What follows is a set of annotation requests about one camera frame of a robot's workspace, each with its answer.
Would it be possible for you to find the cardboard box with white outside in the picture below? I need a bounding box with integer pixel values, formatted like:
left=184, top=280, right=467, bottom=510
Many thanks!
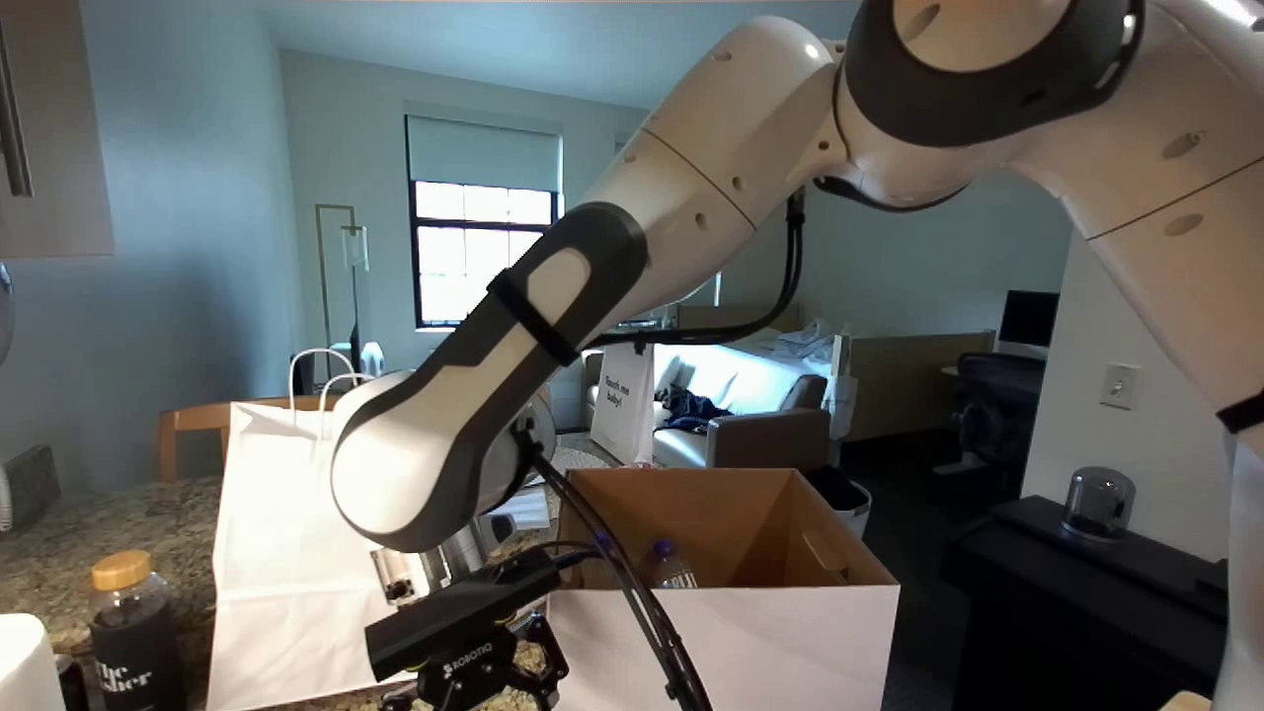
left=546, top=467, right=902, bottom=711

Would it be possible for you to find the clear bottle with purple cap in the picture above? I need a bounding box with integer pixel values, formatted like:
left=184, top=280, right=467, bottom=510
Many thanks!
left=640, top=538, right=699, bottom=591

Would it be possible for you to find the white printed tote bag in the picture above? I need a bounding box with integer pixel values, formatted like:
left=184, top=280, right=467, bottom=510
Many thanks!
left=590, top=342, right=659, bottom=466

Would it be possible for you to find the dark clothing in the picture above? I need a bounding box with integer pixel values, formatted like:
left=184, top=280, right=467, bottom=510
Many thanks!
left=653, top=383, right=735, bottom=436

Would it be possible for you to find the dark bottle with tan lid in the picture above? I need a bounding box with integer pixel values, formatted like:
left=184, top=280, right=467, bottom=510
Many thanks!
left=88, top=549, right=186, bottom=711

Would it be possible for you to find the grey and white sofa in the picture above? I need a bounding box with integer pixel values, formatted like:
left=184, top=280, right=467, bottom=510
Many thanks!
left=581, top=339, right=832, bottom=471

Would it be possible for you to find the wooden chair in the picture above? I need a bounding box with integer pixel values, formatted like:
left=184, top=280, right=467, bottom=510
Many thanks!
left=157, top=394, right=339, bottom=483

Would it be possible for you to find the white trash bin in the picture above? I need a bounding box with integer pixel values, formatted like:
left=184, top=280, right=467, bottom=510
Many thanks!
left=804, top=464, right=874, bottom=540

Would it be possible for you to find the window with blind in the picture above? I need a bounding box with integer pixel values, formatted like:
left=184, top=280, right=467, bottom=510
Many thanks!
left=404, top=113, right=565, bottom=331

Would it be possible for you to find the floor lamp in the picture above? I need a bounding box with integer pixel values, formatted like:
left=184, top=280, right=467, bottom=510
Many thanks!
left=313, top=202, right=373, bottom=378

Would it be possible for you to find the white paper towel roll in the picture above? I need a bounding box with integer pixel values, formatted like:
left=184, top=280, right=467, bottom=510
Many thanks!
left=0, top=612, right=67, bottom=711

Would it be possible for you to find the grey sponge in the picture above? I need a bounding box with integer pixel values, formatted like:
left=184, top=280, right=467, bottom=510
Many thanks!
left=0, top=443, right=63, bottom=531

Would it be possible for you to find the wooden partition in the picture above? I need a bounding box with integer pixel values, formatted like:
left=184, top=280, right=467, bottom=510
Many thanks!
left=837, top=330, right=997, bottom=442

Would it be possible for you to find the black office chair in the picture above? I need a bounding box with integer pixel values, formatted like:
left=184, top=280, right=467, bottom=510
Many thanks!
left=950, top=352, right=1047, bottom=477

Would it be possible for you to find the black cabinet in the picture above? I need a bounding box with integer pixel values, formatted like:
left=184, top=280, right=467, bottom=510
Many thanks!
left=940, top=495, right=1231, bottom=711

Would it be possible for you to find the glass dome jar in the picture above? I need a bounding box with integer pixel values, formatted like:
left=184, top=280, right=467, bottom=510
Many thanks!
left=1061, top=466, right=1138, bottom=543

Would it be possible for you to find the monitor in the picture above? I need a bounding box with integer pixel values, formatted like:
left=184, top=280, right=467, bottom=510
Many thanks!
left=996, top=289, right=1062, bottom=359

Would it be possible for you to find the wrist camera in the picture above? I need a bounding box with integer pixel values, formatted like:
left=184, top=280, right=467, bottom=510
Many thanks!
left=363, top=546, right=566, bottom=684

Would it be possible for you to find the white paper bag with handles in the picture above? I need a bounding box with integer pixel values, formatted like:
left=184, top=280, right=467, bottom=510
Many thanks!
left=205, top=348, right=554, bottom=711

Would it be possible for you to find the wall cabinet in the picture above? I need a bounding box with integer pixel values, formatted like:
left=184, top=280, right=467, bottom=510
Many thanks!
left=0, top=0, right=116, bottom=261

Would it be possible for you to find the wall switch plate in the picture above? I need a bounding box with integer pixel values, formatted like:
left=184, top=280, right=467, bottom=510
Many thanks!
left=1098, top=361, right=1145, bottom=412

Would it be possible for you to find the cabinet door handle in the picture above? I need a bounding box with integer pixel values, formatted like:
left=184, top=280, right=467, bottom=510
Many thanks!
left=0, top=20, right=34, bottom=198

